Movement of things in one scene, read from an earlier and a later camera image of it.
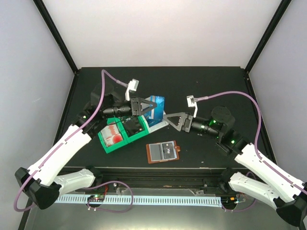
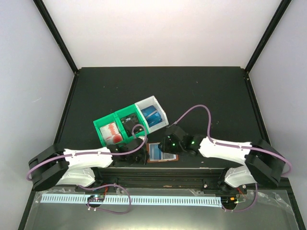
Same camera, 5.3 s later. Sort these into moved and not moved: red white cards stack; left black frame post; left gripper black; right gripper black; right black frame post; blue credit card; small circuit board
Moved: right gripper black; blue credit card; left gripper black
Not moved: small circuit board; right black frame post; red white cards stack; left black frame post
